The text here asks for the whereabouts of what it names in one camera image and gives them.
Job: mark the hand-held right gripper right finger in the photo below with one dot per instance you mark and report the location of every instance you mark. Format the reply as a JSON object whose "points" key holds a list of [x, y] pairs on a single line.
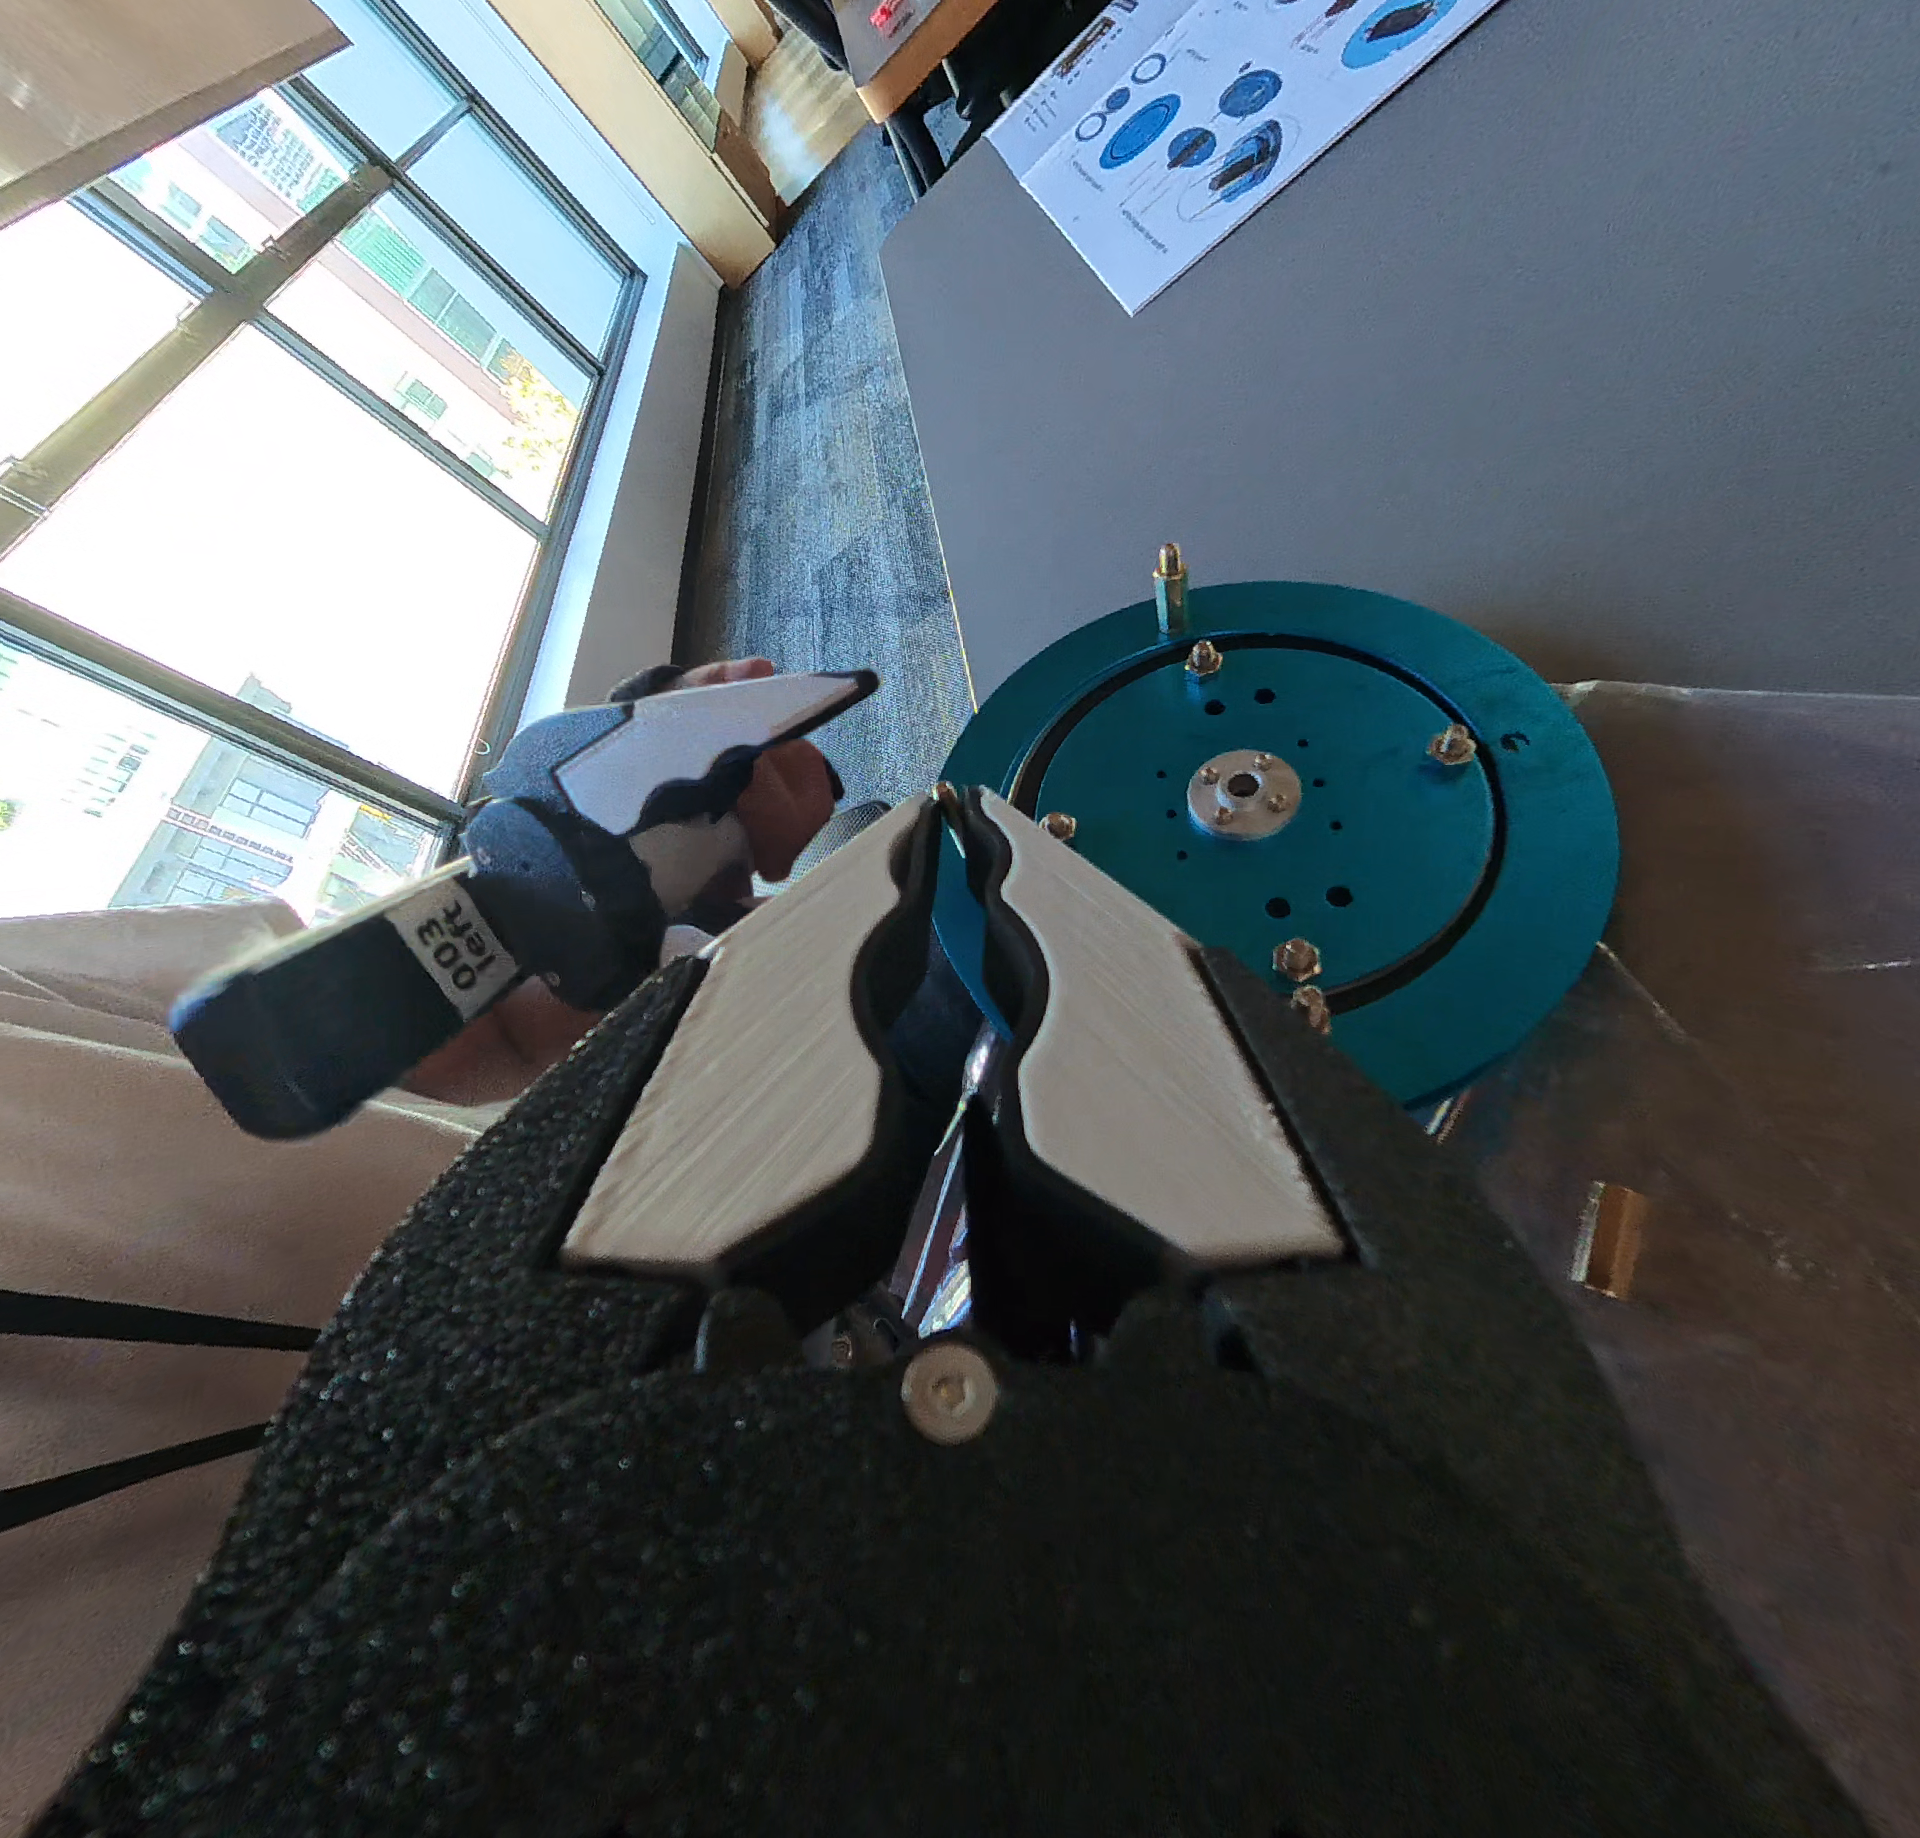
{"points": [[1170, 1103]]}

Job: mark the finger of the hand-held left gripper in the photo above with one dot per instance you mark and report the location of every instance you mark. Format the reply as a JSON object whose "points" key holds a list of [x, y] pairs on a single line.
{"points": [[705, 728], [697, 870]]}

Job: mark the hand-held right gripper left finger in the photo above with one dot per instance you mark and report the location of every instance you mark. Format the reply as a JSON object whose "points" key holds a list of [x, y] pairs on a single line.
{"points": [[735, 1103]]}

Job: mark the blue round turntable base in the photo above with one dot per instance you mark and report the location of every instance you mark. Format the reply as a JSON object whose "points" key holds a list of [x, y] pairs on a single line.
{"points": [[1350, 879]]}

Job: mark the grey desk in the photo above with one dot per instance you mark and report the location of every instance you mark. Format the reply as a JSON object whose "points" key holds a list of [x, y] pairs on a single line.
{"points": [[1350, 443]]}

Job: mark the person's left hand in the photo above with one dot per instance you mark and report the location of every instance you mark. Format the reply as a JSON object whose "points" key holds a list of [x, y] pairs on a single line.
{"points": [[794, 802]]}

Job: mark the person's white shirt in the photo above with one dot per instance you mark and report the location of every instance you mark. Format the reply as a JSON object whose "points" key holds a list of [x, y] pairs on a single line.
{"points": [[150, 1193]]}

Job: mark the loose brass standoff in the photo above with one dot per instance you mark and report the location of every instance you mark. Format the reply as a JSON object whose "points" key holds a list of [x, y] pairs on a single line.
{"points": [[1612, 1237]]}

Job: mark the large window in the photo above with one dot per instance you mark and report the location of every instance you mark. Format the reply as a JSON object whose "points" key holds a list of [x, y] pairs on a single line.
{"points": [[270, 548]]}

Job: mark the clear plastic sheet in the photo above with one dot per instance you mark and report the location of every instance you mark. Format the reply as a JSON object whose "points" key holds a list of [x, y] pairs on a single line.
{"points": [[1769, 1042]]}

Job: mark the wooden background tables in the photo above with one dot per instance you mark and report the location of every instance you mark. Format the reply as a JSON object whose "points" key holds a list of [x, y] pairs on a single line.
{"points": [[900, 9]]}

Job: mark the printed instruction sheet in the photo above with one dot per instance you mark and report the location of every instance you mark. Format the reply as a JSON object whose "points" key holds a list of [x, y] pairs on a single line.
{"points": [[1276, 97]]}

